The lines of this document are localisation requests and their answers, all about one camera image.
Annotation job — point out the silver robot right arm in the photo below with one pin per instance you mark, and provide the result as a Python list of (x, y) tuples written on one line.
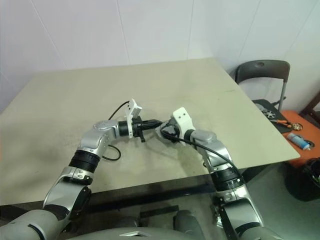
[(215, 150)]

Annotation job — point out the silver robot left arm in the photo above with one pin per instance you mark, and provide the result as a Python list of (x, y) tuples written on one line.
[(95, 140)]

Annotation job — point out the black waste bin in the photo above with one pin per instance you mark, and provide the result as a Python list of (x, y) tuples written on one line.
[(300, 187)]

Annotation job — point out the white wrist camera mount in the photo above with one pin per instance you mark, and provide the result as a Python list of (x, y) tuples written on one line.
[(182, 117), (132, 105)]

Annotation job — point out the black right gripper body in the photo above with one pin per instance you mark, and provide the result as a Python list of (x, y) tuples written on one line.
[(172, 132)]

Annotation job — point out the grey folding chair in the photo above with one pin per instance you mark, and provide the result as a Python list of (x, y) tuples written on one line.
[(262, 70)]

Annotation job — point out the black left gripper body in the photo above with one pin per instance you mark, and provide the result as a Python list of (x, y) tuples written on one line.
[(137, 127)]

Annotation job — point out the small gold round part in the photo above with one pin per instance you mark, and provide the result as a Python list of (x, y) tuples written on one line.
[(297, 126)]

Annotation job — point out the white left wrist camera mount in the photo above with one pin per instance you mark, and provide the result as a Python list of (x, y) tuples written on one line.
[(132, 105)]

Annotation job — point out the grey robot torso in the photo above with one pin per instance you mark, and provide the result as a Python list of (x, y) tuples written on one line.
[(100, 233)]

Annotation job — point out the orange stool surface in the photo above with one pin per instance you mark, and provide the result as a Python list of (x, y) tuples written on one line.
[(291, 115)]

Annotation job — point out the silver spoked wheel part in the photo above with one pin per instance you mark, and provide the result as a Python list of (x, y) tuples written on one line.
[(270, 114)]

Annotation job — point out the black metal table frame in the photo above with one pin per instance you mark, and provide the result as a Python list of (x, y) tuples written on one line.
[(150, 193)]

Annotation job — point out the blue spray can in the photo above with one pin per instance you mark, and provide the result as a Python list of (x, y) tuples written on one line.
[(297, 140)]

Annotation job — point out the brown wooden frame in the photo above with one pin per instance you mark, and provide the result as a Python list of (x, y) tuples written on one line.
[(307, 107)]

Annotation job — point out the large dark rounded shape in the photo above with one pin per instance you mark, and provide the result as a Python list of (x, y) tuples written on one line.
[(187, 225)]

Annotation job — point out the green plastic scrap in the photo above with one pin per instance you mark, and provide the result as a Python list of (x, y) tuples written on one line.
[(317, 178)]

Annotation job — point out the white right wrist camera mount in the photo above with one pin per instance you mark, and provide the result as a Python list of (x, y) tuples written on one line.
[(182, 117)]

